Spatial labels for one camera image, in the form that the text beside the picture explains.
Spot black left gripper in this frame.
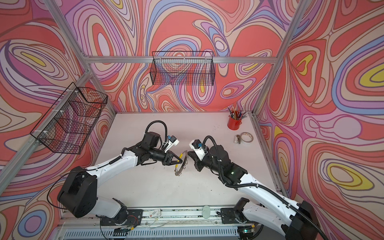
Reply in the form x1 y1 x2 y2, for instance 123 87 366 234
149 148 184 167

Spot metal keyring organizer yellow grip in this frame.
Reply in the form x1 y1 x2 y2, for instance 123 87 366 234
174 151 188 177

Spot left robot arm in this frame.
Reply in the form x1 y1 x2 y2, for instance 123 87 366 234
57 132 183 225

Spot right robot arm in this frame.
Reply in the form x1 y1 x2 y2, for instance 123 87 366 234
188 144 322 240

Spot red pen cup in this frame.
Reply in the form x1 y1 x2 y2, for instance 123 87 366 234
227 111 242 131

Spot tape roll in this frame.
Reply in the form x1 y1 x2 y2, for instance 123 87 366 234
240 132 254 144

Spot pens in cup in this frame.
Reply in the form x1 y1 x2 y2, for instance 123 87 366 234
227 105 249 120

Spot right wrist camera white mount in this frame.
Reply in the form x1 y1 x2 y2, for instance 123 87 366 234
189 140 207 160

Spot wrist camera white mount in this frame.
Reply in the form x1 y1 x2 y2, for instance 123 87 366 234
163 136 180 152
189 140 207 160

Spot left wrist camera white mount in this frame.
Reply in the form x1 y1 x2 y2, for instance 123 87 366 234
163 136 180 152

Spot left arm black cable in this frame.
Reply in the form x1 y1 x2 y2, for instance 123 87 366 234
144 120 168 145

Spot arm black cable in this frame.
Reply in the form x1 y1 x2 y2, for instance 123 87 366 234
144 120 168 145
201 135 329 240

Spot white label tag on rail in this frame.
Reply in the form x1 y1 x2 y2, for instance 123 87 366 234
149 209 162 218

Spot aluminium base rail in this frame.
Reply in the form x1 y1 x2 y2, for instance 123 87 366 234
51 206 268 240

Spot black wire basket back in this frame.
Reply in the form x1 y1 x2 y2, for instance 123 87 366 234
150 51 216 86

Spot black wire basket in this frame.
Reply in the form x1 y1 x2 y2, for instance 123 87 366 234
30 83 108 155
150 51 216 86

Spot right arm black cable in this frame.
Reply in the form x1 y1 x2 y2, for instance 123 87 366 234
201 135 329 240

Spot black wire basket left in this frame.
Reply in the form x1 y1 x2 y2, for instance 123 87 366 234
30 83 108 155

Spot aluminium frame post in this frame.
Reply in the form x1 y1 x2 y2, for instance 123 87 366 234
44 0 118 116

